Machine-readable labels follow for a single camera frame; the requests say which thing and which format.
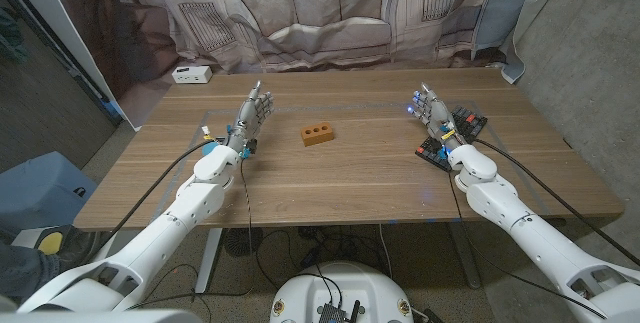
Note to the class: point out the grey table leg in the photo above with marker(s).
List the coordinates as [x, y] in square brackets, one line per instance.
[465, 258]

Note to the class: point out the printed living room backdrop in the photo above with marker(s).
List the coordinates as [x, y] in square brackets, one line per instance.
[320, 18]

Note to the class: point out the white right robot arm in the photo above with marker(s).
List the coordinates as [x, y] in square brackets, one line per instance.
[525, 223]

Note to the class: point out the white floor plate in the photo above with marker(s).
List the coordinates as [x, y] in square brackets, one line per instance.
[22, 238]

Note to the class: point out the black round floor device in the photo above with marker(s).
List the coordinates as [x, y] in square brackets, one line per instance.
[242, 241]

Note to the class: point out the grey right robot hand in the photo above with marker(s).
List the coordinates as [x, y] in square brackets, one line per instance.
[436, 113]

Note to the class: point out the white power strip box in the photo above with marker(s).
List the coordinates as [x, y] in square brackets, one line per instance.
[192, 74]

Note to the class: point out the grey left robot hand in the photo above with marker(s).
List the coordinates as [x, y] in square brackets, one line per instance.
[247, 118]

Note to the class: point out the person's leg in jeans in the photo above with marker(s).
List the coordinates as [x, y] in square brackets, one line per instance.
[30, 270]

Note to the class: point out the black yellow foot pedal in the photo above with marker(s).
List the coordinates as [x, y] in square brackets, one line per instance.
[50, 243]

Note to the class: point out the blue-grey plastic bin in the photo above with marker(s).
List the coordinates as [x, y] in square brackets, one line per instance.
[40, 193]

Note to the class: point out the black torso electronics module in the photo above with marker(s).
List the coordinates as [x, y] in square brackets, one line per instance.
[332, 313]

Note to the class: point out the white-edged dark partition panel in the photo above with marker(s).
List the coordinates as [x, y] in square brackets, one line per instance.
[115, 38]

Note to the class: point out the black keyboard with red keys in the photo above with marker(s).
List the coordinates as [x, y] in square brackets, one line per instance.
[472, 123]

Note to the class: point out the white table leg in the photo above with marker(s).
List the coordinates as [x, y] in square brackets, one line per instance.
[209, 258]

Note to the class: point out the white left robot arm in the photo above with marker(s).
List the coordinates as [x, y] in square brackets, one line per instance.
[165, 225]

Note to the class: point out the orange brick block with holes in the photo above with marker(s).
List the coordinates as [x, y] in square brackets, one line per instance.
[317, 134]

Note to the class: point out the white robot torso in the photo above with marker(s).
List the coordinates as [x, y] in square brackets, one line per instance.
[345, 283]

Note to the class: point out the blue round disc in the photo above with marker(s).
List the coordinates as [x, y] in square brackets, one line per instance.
[209, 150]

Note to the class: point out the grey tape line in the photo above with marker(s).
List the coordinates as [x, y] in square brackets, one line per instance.
[350, 107]

